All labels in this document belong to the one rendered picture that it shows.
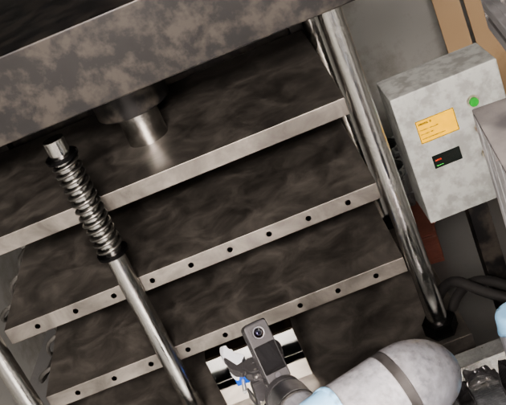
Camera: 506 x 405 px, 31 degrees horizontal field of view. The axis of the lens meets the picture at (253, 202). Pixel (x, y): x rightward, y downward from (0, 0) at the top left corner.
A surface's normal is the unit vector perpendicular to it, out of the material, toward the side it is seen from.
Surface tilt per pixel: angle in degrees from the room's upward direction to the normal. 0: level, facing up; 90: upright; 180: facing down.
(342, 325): 0
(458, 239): 0
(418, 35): 90
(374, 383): 25
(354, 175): 0
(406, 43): 90
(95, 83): 90
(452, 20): 78
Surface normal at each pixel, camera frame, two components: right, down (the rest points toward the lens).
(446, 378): 0.67, -0.25
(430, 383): 0.37, -0.23
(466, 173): 0.11, 0.43
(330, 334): -0.36, -0.83
